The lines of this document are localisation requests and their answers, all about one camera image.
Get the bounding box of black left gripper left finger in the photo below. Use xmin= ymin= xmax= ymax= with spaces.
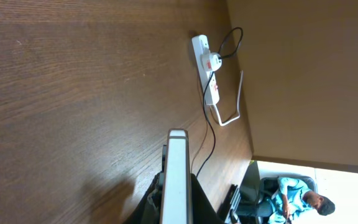
xmin=123 ymin=172 xmax=165 ymax=224

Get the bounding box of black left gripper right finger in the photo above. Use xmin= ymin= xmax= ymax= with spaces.
xmin=191 ymin=174 xmax=224 ymax=224

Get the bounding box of black smartphone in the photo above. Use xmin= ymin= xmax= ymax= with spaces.
xmin=160 ymin=129 xmax=193 ymax=224

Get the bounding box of person in teal shirt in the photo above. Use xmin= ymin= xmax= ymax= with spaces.
xmin=235 ymin=177 xmax=336 ymax=224

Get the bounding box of black charger cable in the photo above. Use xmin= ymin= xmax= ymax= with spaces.
xmin=195 ymin=27 xmax=244 ymax=180

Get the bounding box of white power strip cord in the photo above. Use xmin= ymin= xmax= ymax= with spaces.
xmin=211 ymin=70 xmax=244 ymax=128

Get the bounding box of white power strip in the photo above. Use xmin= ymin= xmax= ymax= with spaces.
xmin=191 ymin=35 xmax=219 ymax=105

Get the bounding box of white charger plug adapter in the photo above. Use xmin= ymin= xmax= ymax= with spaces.
xmin=201 ymin=53 xmax=222 ymax=72

